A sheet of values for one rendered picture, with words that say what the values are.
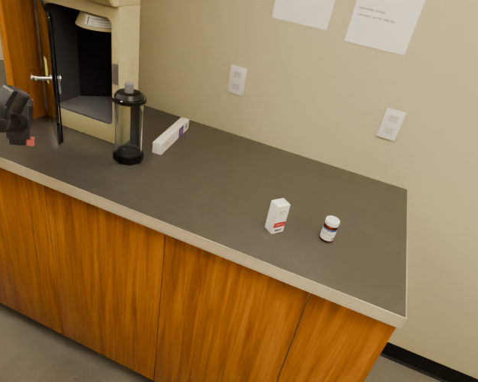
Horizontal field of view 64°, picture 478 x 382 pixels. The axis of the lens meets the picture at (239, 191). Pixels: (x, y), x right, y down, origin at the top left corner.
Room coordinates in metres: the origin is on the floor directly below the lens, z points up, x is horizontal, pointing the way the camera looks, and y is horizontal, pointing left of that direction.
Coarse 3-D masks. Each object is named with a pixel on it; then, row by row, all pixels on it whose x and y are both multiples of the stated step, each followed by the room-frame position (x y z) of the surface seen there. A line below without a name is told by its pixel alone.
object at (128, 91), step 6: (126, 84) 1.14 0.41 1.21; (132, 84) 1.15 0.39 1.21; (120, 90) 1.15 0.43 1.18; (126, 90) 1.14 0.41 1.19; (132, 90) 1.15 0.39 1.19; (138, 90) 1.19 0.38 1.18; (120, 96) 1.12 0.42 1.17; (126, 96) 1.12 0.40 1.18; (132, 96) 1.12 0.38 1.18; (138, 96) 1.14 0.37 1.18
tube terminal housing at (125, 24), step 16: (48, 0) 1.31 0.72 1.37; (64, 0) 1.29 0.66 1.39; (80, 0) 1.27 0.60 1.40; (128, 0) 1.28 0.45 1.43; (112, 16) 1.24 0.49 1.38; (128, 16) 1.28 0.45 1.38; (112, 32) 1.24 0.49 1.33; (128, 32) 1.28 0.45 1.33; (112, 48) 1.24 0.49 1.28; (128, 48) 1.28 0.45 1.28; (128, 64) 1.28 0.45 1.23; (128, 80) 1.28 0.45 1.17; (64, 112) 1.30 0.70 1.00; (112, 112) 1.24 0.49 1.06; (80, 128) 1.28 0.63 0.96; (96, 128) 1.26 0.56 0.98; (112, 128) 1.24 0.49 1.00
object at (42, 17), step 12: (36, 0) 1.25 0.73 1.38; (36, 12) 1.29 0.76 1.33; (48, 12) 1.07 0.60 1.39; (48, 24) 1.05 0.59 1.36; (48, 36) 1.06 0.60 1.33; (48, 48) 1.08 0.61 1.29; (48, 60) 1.11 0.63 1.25; (48, 72) 1.14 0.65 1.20; (48, 84) 1.17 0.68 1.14; (48, 96) 1.21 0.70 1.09; (48, 108) 1.25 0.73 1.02; (60, 144) 1.06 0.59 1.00
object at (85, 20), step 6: (84, 12) 1.31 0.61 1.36; (78, 18) 1.31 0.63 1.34; (84, 18) 1.29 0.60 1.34; (90, 18) 1.29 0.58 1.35; (96, 18) 1.29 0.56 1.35; (102, 18) 1.30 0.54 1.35; (78, 24) 1.30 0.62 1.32; (84, 24) 1.29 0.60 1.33; (90, 24) 1.28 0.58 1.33; (96, 24) 1.29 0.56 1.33; (102, 24) 1.29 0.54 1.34; (108, 24) 1.30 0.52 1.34; (96, 30) 1.28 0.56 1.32; (102, 30) 1.28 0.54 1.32; (108, 30) 1.29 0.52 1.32
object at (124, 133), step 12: (144, 96) 1.18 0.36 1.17; (120, 108) 1.11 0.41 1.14; (132, 108) 1.12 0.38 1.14; (120, 120) 1.11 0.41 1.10; (132, 120) 1.12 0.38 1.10; (120, 132) 1.11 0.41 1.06; (132, 132) 1.12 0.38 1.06; (120, 144) 1.11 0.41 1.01; (132, 144) 1.12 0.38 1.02; (132, 156) 1.12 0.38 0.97
